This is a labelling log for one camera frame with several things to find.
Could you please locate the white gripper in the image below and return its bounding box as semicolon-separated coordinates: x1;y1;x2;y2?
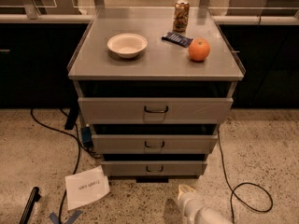
178;184;206;224

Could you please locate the grey bottom drawer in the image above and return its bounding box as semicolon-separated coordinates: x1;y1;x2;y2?
101;161;206;177

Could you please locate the grey drawer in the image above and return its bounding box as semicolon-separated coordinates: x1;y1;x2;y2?
101;161;206;177
78;98;233;124
92;134;218;154

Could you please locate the grey middle drawer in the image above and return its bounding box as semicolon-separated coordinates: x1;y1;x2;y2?
92;134;218;154

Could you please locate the grey metal drawer cabinet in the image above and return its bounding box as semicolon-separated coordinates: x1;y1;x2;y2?
66;7;247;184

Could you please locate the grey top drawer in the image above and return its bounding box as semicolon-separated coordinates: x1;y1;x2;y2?
78;98;233;124

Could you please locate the white paper sign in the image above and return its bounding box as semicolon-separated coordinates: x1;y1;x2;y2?
65;166;110;210

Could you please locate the blue power adapter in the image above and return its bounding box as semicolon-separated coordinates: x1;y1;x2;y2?
81;126;93;147

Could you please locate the blue tape cross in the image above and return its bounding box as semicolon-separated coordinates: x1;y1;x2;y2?
48;209;84;224

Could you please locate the orange fruit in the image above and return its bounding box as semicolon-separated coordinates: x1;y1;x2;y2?
188;38;210;62

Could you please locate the black bar on floor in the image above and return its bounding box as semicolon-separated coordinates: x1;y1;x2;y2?
19;187;41;224

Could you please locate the dark blue snack bar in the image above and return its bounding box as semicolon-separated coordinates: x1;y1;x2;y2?
162;32;192;48

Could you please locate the white bowl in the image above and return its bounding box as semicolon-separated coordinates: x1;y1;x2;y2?
107;34;148;59

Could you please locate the brown patterned drink can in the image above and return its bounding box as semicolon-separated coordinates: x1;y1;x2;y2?
173;0;190;32

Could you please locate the black cable right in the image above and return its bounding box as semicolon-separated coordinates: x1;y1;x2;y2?
216;129;275;224

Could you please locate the black cable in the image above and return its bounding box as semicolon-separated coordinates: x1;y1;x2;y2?
30;107;101;224
216;129;275;224

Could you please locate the black cable left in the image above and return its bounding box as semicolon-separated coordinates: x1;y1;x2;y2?
30;107;101;224

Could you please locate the dark counter with rail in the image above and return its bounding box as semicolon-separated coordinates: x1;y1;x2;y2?
0;22;299;108

